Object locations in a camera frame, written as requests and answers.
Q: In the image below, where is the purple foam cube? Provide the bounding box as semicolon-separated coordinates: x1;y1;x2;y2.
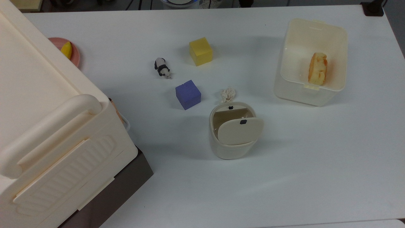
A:
175;79;202;111

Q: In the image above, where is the yellow banana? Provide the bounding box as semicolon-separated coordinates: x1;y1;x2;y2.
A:
60;41;73;60

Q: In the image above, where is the toasted bread piece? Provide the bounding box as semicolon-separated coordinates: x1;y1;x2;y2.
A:
308;52;328;86

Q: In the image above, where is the large cream storage box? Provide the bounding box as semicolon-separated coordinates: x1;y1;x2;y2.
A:
0;0;139;228

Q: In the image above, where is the yellow foam cube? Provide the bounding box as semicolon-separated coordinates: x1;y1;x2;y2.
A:
189;37;213;67

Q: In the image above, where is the black pole stand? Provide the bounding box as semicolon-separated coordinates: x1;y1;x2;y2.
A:
360;0;385;17

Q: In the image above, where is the cream open plastic bin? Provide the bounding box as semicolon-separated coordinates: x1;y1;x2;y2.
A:
274;18;348;107

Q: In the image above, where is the cream round trash can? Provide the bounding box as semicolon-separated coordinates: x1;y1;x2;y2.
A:
208;101;265;160

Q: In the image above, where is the cream swing trash lid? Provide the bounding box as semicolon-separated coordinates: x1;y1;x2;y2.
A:
217;117;264;146

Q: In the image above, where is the white paper ball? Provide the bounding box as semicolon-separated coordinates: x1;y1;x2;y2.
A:
220;87;236;104

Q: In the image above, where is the small panda toy figure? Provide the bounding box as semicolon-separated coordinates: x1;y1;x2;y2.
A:
154;57;173;79

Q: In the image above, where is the pink plate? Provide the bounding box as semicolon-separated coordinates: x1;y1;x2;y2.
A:
48;37;81;68

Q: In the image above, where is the beige box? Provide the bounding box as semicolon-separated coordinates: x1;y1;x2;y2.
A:
9;0;43;12

